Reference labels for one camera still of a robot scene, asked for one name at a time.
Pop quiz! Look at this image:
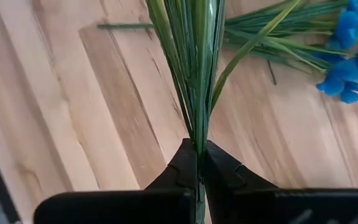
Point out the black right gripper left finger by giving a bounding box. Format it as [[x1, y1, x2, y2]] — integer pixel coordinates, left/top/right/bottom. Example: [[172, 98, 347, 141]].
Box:
[[33, 138, 199, 224]]

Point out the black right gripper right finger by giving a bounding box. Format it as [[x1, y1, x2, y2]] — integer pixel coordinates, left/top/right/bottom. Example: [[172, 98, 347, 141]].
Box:
[[203, 139, 358, 224]]

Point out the purple artificial flower bunch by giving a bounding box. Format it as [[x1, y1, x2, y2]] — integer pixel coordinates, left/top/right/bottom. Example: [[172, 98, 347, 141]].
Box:
[[145, 0, 301, 224]]

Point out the blue artificial flower bunch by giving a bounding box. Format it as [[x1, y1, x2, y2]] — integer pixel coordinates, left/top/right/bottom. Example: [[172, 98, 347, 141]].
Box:
[[97, 0, 358, 123]]

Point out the small dark twig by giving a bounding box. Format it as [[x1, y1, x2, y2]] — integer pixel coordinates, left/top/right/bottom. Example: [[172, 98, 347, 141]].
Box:
[[266, 59, 278, 86]]

